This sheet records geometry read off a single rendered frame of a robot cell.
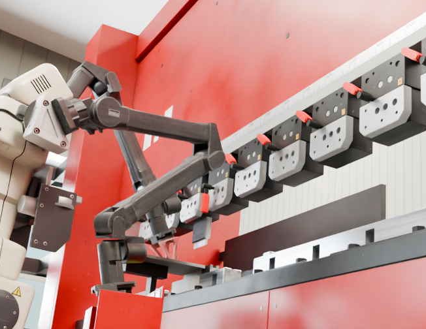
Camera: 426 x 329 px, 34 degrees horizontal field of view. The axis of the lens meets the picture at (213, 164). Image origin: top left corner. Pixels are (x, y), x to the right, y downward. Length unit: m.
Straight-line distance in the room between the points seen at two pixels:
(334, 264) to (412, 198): 3.47
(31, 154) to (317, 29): 0.83
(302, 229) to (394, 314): 1.53
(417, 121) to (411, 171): 3.38
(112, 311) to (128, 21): 4.17
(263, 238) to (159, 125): 1.27
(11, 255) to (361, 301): 0.83
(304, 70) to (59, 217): 0.77
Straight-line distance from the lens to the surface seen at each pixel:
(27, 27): 6.07
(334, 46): 1.84
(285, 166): 1.86
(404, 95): 1.54
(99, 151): 3.23
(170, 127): 1.87
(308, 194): 5.53
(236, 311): 1.73
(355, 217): 2.49
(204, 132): 1.94
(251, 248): 3.08
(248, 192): 2.04
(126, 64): 3.43
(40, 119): 1.65
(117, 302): 1.72
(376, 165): 5.14
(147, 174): 2.28
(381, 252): 1.30
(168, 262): 2.21
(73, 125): 1.65
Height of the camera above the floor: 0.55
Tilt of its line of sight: 20 degrees up
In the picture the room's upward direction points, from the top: 6 degrees clockwise
